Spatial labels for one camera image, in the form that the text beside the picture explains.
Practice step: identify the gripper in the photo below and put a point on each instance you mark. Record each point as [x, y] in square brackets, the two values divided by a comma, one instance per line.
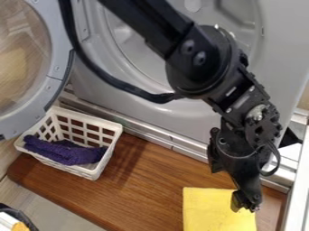
[237, 159]

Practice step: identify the washing machine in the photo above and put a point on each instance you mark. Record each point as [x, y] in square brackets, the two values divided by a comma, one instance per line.
[133, 60]

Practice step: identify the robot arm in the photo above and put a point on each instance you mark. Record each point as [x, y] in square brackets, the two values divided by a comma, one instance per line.
[201, 57]

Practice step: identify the purple cloth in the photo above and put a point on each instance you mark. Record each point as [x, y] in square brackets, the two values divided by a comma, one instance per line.
[66, 152]

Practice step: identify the yellow cloth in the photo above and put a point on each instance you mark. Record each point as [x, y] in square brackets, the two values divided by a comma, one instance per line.
[213, 210]

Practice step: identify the white basket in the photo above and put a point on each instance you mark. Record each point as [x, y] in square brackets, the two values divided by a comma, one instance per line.
[72, 141]

